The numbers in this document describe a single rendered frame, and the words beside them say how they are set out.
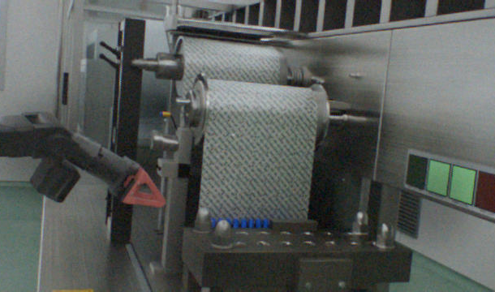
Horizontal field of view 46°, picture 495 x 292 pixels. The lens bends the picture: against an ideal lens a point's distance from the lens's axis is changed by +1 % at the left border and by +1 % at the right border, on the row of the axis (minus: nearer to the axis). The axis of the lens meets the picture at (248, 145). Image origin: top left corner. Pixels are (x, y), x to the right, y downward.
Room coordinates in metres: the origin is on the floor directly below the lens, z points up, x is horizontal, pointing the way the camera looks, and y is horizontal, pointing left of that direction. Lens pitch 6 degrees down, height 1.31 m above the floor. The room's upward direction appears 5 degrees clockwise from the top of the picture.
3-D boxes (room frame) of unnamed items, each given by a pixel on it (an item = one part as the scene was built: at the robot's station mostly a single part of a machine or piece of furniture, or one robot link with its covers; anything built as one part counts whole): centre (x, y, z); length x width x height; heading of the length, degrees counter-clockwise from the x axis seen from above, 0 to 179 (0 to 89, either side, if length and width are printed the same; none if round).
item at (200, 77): (1.19, 0.11, 1.25); 0.15 x 0.01 x 0.15; 19
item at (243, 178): (1.17, -0.02, 1.11); 0.23 x 0.01 x 0.18; 109
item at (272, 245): (1.07, -0.11, 1.00); 0.40 x 0.16 x 0.06; 109
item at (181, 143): (1.21, 0.15, 1.05); 0.06 x 0.05 x 0.31; 109
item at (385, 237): (1.08, -0.27, 1.05); 0.04 x 0.04 x 0.04
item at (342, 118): (1.29, -0.17, 1.25); 0.07 x 0.04 x 0.04; 109
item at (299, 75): (1.52, -0.09, 1.33); 0.07 x 0.07 x 0.07; 19
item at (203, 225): (1.07, 0.07, 1.05); 0.04 x 0.04 x 0.04
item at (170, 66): (1.42, 0.21, 1.33); 0.06 x 0.06 x 0.06; 19
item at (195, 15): (1.91, 0.24, 1.50); 0.14 x 0.14 x 0.06
